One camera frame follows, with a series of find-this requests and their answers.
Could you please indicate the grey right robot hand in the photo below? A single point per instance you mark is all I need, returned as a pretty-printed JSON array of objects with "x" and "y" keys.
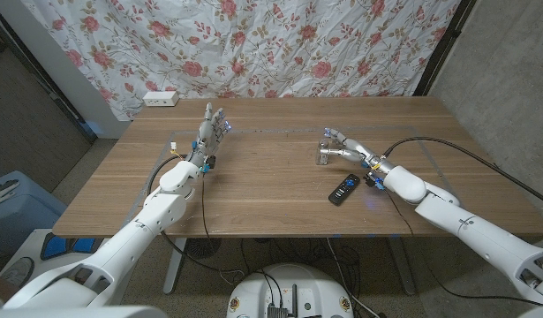
[{"x": 357, "y": 152}]

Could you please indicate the black TV remote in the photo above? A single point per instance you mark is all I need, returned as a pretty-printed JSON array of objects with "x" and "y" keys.
[{"x": 343, "y": 191}]

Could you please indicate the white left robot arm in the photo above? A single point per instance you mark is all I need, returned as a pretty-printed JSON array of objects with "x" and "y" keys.
[{"x": 134, "y": 238}]

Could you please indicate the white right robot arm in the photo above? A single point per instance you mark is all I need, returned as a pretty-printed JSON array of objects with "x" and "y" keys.
[{"x": 474, "y": 229}]

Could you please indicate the grey table leg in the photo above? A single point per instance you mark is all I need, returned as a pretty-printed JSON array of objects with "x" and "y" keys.
[{"x": 403, "y": 269}]

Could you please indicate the black round floor disc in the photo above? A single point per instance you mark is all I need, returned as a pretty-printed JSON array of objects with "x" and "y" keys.
[{"x": 202, "y": 247}]

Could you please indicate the white and blue floor box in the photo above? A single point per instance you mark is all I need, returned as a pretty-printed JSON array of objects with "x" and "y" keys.
[{"x": 55, "y": 245}]

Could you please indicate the blue plastic storage bin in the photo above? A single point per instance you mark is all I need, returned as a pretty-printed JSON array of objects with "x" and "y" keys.
[{"x": 24, "y": 216}]

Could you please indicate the clear glass salt shaker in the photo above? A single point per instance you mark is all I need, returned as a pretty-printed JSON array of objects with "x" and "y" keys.
[{"x": 321, "y": 160}]

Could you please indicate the white clips on bin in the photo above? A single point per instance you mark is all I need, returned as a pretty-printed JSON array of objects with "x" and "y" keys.
[{"x": 2, "y": 192}]

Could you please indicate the black backdrop stand pole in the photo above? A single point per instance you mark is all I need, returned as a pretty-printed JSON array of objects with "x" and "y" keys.
[{"x": 443, "y": 44}]

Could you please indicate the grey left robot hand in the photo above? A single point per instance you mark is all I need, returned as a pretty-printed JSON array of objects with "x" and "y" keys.
[{"x": 207, "y": 132}]

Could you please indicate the white table leg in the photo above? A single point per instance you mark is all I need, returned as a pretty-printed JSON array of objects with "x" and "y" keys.
[{"x": 174, "y": 269}]

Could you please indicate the white robot torso base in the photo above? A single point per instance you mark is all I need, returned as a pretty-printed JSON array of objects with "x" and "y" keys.
[{"x": 293, "y": 287}]

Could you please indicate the white power strip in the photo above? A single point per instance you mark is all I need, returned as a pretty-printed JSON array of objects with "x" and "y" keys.
[{"x": 160, "y": 98}]

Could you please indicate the floral rose backdrop cloth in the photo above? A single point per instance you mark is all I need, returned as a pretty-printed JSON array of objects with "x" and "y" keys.
[{"x": 253, "y": 44}]

